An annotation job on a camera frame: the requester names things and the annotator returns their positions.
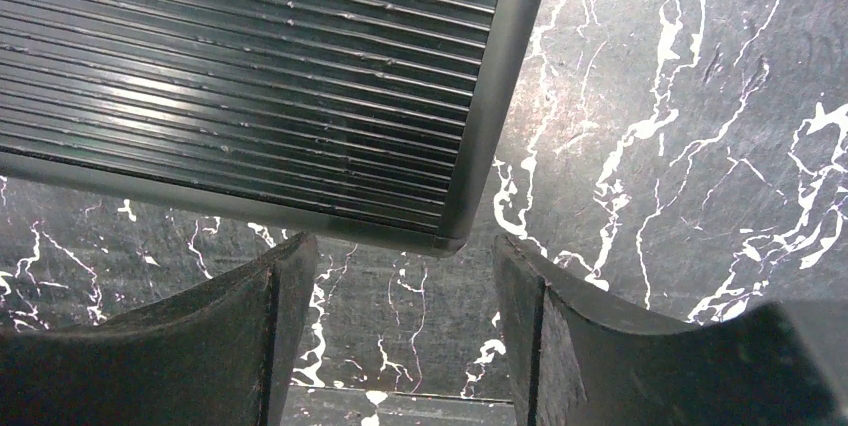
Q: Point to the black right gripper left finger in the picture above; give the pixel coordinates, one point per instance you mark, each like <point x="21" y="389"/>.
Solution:
<point x="220" y="353"/>

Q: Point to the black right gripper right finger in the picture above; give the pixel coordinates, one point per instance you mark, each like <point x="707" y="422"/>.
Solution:
<point x="581" y="356"/>

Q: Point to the black poker set case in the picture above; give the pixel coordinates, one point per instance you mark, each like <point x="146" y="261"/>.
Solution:
<point x="370" y="120"/>

